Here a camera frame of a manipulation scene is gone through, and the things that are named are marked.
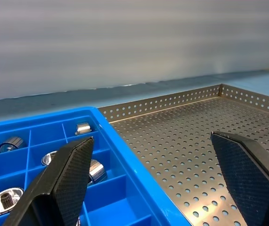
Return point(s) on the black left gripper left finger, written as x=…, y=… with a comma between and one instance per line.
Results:
x=61, y=188

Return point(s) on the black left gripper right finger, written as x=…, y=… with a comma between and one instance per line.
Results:
x=249, y=183

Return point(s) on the blue compartment tray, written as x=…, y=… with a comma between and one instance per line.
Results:
x=115, y=195

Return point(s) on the metal nut in blue tray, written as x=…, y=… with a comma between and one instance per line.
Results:
x=97, y=171

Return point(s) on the perforated metal tray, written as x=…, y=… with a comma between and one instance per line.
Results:
x=172, y=141

